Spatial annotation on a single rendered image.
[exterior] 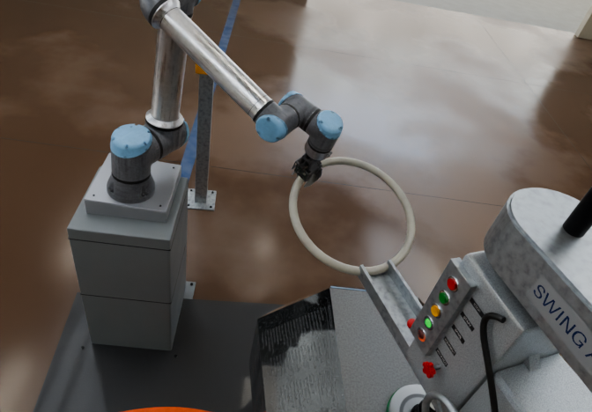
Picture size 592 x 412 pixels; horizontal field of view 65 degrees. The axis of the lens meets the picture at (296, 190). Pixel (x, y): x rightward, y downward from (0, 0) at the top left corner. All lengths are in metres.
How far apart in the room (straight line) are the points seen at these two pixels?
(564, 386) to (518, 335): 0.21
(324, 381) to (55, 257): 1.91
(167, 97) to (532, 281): 1.40
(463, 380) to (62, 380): 1.92
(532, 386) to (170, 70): 1.47
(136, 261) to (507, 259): 1.50
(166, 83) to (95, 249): 0.74
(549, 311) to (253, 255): 2.28
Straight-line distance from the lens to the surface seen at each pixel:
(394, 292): 1.63
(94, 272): 2.19
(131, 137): 1.88
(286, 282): 2.93
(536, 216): 1.02
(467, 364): 1.18
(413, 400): 1.64
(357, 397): 1.63
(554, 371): 1.22
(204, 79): 2.75
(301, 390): 1.73
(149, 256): 2.03
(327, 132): 1.50
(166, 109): 1.91
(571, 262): 0.96
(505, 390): 1.14
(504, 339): 1.06
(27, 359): 2.73
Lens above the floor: 2.28
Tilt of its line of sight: 40 degrees down
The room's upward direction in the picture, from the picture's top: 13 degrees clockwise
